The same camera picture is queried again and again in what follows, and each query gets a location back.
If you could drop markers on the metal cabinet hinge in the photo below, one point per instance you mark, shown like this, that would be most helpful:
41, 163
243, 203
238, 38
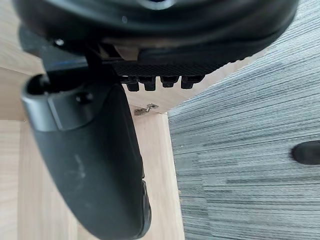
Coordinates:
146, 110

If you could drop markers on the dark robot foot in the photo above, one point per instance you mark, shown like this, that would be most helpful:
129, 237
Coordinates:
307, 152

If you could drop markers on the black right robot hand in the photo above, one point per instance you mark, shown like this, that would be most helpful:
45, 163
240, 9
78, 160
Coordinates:
95, 155

